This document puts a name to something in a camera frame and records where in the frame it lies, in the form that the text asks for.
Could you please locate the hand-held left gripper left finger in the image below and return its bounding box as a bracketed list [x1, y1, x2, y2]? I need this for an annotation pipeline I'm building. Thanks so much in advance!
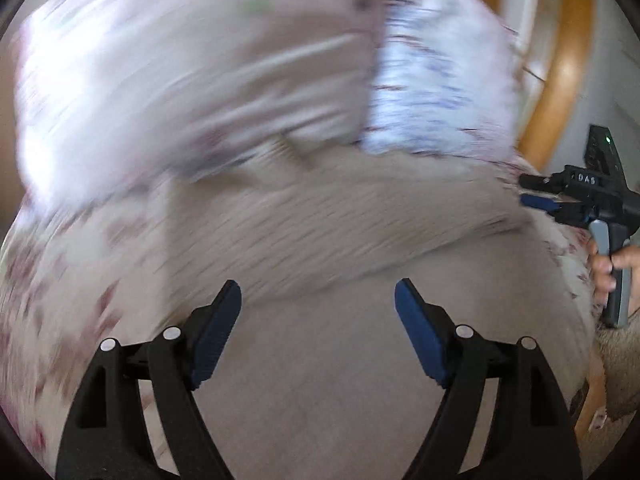
[55, 280, 243, 480]

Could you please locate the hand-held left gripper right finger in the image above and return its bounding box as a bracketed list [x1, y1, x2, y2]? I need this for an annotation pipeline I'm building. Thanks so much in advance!
[394, 277, 584, 480]

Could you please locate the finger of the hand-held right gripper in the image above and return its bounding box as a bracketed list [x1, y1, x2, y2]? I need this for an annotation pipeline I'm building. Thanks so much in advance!
[519, 172, 567, 193]
[520, 194, 592, 217]

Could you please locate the person's right hand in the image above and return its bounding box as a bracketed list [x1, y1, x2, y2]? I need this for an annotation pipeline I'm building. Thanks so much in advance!
[586, 239, 640, 320]

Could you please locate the white blue patterned pillow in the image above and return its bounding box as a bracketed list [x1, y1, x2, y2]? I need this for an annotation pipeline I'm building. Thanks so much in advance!
[359, 0, 523, 162]

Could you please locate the floral bed sheet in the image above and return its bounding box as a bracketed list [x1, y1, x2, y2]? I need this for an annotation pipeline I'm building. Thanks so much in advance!
[0, 157, 601, 480]

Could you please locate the beige rug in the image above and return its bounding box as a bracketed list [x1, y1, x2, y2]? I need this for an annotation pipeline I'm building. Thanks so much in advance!
[575, 317, 640, 466]

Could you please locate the pale pink pillow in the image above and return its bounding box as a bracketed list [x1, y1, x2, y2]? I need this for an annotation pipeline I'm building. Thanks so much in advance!
[14, 0, 388, 206]

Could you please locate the wooden bed frame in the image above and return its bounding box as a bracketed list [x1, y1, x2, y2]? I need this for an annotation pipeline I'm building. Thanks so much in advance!
[460, 0, 597, 172]

